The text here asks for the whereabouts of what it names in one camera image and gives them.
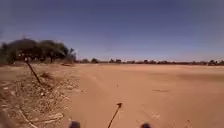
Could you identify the leaning dark stake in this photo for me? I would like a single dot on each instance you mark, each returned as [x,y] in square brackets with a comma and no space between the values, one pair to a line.
[33,72]

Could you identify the distant row of trees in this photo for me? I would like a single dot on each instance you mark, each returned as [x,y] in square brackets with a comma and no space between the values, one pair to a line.
[150,61]

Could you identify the clump of dark trees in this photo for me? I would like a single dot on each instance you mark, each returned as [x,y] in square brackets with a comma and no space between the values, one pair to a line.
[36,49]

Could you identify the robot's own part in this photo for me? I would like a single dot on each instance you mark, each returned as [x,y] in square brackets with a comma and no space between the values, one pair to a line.
[74,125]
[145,125]

